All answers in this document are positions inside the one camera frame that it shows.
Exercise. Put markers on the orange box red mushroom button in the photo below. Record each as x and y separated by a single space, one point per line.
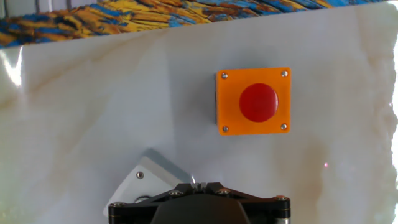
230 105

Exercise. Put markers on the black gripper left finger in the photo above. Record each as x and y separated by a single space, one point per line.
136 208

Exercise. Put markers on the blue starry painting cloth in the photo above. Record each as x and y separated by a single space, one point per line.
124 15

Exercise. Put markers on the glossy marble pattern sheet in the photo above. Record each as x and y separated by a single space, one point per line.
93 124

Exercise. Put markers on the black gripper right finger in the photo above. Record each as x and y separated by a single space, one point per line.
267 207

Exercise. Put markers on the white box green button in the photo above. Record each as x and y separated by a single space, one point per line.
146 183

